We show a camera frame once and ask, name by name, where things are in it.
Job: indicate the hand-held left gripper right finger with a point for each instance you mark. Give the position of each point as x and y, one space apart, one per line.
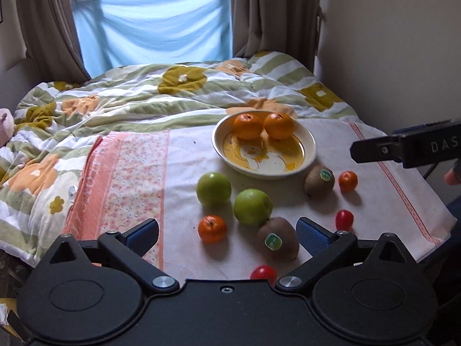
312 237

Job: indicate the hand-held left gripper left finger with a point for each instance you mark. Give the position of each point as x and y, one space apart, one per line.
144 235

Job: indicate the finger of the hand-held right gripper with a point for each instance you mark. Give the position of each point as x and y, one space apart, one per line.
372 148
410 128

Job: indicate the brown kiwi with green sticker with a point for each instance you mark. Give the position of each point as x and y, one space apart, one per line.
278 239
319 181

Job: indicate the red cherry tomato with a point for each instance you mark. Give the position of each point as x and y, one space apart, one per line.
344 219
263 272

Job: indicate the green apple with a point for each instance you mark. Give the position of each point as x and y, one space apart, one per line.
213 189
253 207

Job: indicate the cream bowl with yellow print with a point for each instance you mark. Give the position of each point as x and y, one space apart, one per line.
264 158

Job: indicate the large orange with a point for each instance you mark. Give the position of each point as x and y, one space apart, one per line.
279 125
247 126

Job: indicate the person's right hand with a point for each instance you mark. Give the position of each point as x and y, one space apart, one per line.
452 178

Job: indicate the white towel with pink floral band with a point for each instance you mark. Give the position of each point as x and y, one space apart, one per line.
187 173

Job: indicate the green striped floral quilt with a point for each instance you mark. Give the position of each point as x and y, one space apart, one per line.
119 93

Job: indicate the cardboard box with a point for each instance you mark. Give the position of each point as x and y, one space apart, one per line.
10 319

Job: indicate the brown curtain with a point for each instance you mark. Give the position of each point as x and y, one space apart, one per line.
273 10
46 21

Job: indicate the pink plush toy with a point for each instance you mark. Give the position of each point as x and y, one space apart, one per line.
4 128

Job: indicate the light blue window cloth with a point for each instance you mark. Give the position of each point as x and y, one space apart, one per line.
158 25

